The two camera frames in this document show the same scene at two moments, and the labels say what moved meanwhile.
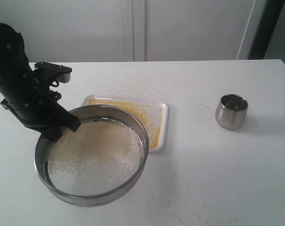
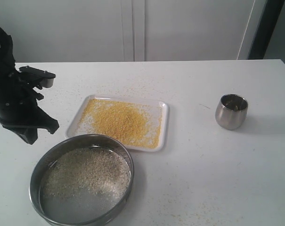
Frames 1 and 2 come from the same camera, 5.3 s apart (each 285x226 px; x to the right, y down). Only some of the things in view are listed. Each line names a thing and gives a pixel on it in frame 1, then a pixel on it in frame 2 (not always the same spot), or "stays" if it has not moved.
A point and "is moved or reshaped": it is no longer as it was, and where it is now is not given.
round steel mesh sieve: (97, 165) is moved or reshaped
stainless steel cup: (231, 111) stays
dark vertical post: (265, 25) stays
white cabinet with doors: (129, 30) stays
